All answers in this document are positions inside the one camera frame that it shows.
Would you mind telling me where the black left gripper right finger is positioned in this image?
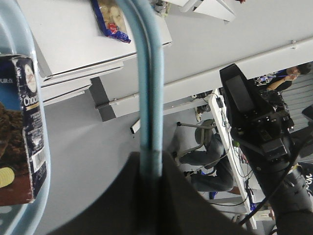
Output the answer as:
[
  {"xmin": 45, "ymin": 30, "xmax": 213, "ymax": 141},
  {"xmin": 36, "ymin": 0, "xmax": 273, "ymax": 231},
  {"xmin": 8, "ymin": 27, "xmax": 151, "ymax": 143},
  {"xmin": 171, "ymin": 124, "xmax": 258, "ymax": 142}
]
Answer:
[{"xmin": 157, "ymin": 151, "xmax": 253, "ymax": 235}]

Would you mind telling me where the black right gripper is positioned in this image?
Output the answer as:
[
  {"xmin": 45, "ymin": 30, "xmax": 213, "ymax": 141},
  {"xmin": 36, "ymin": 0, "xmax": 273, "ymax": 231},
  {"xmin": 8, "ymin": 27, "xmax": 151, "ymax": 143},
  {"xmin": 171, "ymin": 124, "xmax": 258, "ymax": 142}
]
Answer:
[{"xmin": 220, "ymin": 64, "xmax": 293, "ymax": 161}]

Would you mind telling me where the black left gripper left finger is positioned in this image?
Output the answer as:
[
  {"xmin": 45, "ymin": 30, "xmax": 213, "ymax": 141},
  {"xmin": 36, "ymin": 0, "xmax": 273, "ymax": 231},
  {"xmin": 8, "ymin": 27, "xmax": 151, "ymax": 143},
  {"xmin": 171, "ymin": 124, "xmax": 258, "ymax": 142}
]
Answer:
[{"xmin": 51, "ymin": 152, "xmax": 157, "ymax": 235}]

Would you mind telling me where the dark blue Danisa cookie box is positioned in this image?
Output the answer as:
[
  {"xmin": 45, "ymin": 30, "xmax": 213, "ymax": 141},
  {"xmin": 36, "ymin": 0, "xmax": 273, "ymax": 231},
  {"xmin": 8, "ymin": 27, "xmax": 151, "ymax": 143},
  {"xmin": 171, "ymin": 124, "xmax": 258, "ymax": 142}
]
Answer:
[{"xmin": 0, "ymin": 54, "xmax": 47, "ymax": 206}]

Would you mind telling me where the light blue plastic basket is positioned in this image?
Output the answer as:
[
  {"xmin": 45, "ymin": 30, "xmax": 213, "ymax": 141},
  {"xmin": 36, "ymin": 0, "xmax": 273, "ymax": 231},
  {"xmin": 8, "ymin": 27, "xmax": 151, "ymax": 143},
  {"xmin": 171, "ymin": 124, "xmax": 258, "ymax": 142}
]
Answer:
[{"xmin": 0, "ymin": 0, "xmax": 164, "ymax": 235}]

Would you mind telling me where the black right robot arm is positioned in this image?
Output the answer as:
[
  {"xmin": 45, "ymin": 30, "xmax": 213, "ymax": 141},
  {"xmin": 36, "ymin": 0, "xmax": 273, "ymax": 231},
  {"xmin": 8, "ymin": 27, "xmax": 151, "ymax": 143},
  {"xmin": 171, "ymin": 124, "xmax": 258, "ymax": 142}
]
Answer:
[{"xmin": 220, "ymin": 64, "xmax": 313, "ymax": 235}]

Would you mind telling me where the seated person in jeans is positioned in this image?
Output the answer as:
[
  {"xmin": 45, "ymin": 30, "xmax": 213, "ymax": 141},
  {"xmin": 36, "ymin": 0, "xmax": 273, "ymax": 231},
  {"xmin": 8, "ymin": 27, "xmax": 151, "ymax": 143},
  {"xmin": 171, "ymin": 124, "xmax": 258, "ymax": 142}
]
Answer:
[{"xmin": 173, "ymin": 119, "xmax": 240, "ymax": 199}]

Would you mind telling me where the white store shelving unit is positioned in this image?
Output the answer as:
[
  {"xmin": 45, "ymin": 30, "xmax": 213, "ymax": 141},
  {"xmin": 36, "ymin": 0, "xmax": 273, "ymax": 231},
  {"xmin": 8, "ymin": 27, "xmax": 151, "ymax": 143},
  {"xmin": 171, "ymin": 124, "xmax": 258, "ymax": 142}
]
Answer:
[{"xmin": 14, "ymin": 0, "xmax": 173, "ymax": 107}]

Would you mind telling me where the blue biscuit bag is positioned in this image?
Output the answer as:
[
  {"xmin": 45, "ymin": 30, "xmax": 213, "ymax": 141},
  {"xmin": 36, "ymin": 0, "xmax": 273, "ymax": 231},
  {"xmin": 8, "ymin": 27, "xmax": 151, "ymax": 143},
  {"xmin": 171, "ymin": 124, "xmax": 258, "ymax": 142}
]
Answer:
[{"xmin": 90, "ymin": 0, "xmax": 131, "ymax": 44}]

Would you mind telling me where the white desk frame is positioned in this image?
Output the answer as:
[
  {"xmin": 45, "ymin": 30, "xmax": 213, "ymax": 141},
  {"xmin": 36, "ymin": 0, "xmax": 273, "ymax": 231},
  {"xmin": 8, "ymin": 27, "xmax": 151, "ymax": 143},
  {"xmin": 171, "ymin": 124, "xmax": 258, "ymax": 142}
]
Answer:
[{"xmin": 208, "ymin": 89, "xmax": 252, "ymax": 214}]

